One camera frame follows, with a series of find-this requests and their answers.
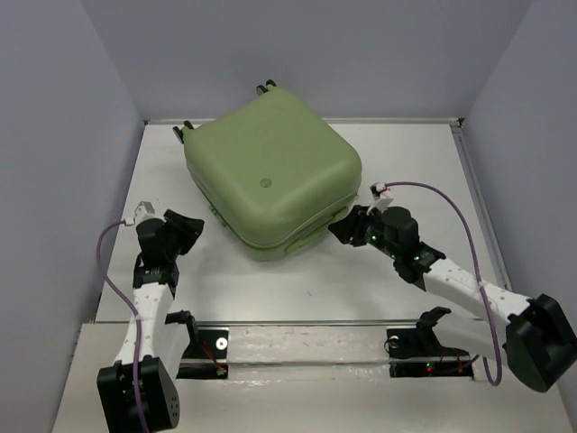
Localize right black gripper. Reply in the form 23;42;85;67
328;204;399;260

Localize green hard-shell suitcase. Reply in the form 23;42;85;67
172;79;362;261

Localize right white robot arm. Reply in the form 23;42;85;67
328;206;576;392

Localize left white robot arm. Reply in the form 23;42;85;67
96;202;204;432

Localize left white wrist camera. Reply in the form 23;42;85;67
133;201;156;225

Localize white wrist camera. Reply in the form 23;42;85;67
133;201;156;225
366;182;394;215

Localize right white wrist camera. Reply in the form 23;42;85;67
366;182;394;215

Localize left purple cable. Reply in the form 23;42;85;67
97;217;150;429

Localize purple cable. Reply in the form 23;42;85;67
385;180;504;386
97;217;150;429

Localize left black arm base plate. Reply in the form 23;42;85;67
177;327;229;380

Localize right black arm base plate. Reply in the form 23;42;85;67
383;327;474;379

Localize metal table edge rail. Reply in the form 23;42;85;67
451;118;513;292

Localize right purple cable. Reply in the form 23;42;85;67
385;180;504;386

